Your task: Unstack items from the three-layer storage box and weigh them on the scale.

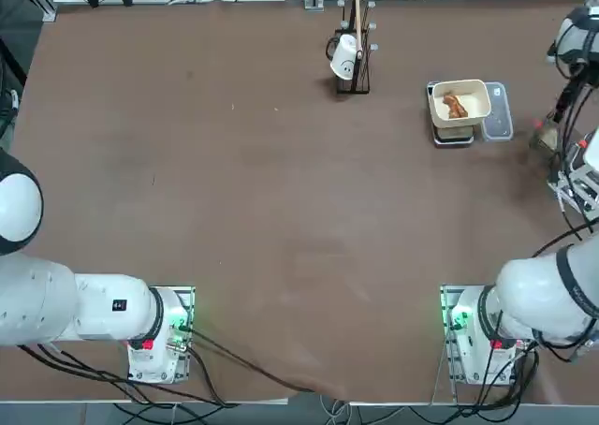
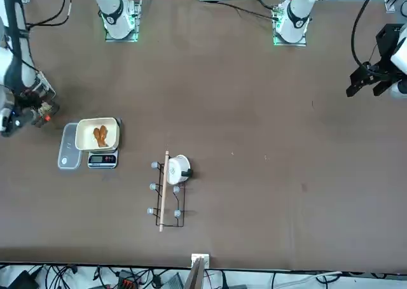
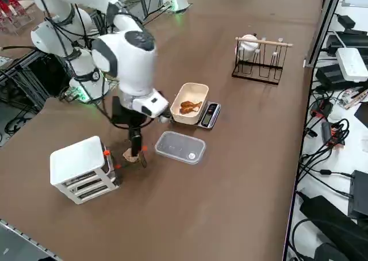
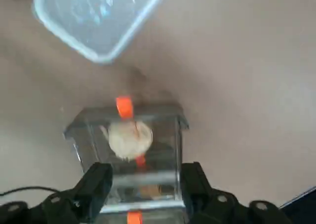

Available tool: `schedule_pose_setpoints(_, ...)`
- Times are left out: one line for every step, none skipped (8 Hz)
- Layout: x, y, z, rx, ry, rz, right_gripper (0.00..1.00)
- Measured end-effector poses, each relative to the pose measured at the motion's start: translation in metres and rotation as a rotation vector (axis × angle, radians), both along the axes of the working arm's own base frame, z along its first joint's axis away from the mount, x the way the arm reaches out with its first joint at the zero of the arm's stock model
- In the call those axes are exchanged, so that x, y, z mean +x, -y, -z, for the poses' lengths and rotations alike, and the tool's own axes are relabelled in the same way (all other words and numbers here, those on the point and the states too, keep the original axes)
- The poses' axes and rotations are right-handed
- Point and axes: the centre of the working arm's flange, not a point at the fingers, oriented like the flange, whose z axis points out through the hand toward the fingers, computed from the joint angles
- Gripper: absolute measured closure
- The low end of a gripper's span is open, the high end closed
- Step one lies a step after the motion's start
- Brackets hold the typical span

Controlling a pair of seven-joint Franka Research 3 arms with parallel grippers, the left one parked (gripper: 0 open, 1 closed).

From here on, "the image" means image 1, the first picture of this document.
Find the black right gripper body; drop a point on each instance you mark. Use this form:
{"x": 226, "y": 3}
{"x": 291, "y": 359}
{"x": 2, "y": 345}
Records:
{"x": 574, "y": 76}

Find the white toy garlic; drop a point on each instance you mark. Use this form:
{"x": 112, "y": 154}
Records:
{"x": 547, "y": 138}

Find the clear brown drawer red knob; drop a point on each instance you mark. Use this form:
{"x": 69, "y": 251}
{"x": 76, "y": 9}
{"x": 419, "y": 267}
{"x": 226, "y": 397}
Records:
{"x": 582, "y": 143}
{"x": 534, "y": 140}

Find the brown toy chicken drumstick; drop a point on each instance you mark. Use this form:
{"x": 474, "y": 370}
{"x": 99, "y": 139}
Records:
{"x": 454, "y": 104}

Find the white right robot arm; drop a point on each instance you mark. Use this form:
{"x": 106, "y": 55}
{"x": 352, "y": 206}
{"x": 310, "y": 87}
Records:
{"x": 529, "y": 294}

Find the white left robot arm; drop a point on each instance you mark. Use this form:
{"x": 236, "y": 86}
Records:
{"x": 103, "y": 303}

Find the silver digital kitchen scale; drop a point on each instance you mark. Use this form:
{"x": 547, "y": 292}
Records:
{"x": 453, "y": 139}

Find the clear plastic container lid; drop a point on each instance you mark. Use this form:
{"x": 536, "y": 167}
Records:
{"x": 498, "y": 125}

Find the cream rectangular container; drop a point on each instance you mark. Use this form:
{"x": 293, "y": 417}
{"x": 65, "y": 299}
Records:
{"x": 477, "y": 106}

